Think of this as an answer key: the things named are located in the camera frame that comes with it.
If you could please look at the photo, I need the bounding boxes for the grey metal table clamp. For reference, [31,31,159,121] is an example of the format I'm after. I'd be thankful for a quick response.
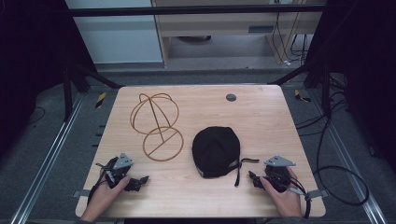
[72,189,92,199]
[304,189,330,201]

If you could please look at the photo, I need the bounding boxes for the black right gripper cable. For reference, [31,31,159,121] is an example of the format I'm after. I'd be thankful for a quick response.
[288,175,313,220]

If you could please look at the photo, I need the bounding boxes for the black cap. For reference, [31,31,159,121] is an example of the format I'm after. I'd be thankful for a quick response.
[191,125,261,188]

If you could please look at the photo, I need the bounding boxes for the white cabinet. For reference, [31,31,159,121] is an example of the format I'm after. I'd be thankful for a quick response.
[64,0,164,65]

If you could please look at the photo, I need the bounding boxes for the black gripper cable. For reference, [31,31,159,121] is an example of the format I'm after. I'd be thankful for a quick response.
[288,175,313,220]
[87,173,110,205]

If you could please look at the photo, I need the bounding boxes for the black looped floor cable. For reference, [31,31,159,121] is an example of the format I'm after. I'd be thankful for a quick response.
[312,116,371,207]

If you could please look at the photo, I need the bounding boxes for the person's right hand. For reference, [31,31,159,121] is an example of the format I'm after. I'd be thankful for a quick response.
[259,167,304,218]

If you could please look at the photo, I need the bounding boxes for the hanging black desk cables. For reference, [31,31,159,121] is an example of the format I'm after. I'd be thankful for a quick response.
[271,0,310,67]

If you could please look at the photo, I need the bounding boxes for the black curtain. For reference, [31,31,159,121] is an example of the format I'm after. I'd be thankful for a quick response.
[306,0,396,174]
[0,0,98,158]

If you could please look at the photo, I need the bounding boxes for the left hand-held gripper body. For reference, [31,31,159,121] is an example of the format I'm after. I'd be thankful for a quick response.
[95,152,134,189]

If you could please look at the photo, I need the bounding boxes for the metal floor rail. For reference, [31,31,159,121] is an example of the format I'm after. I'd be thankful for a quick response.
[307,88,390,224]
[8,92,86,224]

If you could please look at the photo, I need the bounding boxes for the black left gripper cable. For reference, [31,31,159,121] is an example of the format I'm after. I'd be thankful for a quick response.
[87,173,110,205]

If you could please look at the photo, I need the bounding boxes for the yellow black striped tape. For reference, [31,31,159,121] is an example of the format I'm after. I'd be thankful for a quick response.
[94,91,107,109]
[293,89,312,104]

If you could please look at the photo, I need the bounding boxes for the gold wire hat stand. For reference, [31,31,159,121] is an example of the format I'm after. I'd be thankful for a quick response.
[129,92,185,162]

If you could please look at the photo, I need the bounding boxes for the black metal stand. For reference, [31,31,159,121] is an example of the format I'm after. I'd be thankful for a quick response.
[266,59,333,119]
[61,61,125,123]

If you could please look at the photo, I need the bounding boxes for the black horizontal frame bar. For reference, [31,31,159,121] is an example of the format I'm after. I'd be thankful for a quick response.
[66,5,327,18]

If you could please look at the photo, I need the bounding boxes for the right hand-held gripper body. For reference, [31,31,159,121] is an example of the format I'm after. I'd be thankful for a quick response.
[262,155,301,194]

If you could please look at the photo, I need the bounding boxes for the person's left hand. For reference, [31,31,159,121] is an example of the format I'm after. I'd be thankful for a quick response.
[80,175,132,223]

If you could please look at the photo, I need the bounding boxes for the light wooden desk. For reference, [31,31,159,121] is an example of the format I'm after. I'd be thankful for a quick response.
[150,0,327,68]

